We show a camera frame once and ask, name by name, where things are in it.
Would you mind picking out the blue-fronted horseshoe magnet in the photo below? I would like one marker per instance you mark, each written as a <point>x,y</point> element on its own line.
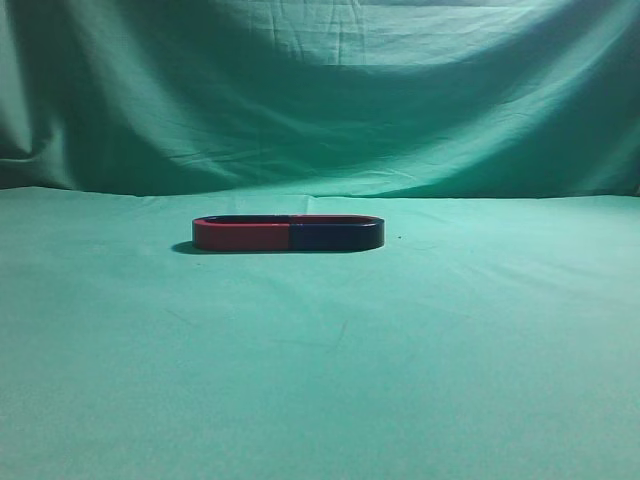
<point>340,233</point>

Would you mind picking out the left red-fronted horseshoe magnet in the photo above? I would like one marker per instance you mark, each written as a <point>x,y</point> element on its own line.
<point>241,233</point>

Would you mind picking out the green cloth backdrop and cover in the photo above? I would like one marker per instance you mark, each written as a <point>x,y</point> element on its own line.
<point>494,335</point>

